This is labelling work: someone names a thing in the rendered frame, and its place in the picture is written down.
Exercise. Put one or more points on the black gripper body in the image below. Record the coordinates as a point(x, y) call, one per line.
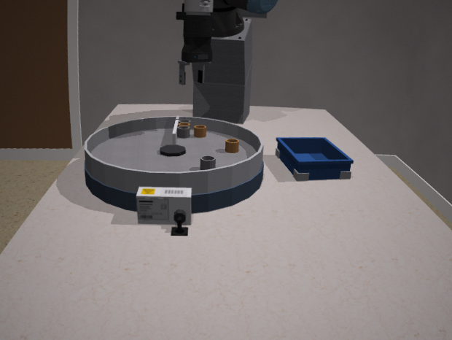
point(197, 30)

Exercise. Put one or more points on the grey round turning table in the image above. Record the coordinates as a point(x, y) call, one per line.
point(131, 164)

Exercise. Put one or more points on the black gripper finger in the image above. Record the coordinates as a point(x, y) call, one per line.
point(201, 71)
point(182, 65)

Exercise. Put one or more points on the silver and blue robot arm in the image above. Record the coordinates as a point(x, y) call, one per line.
point(227, 18)

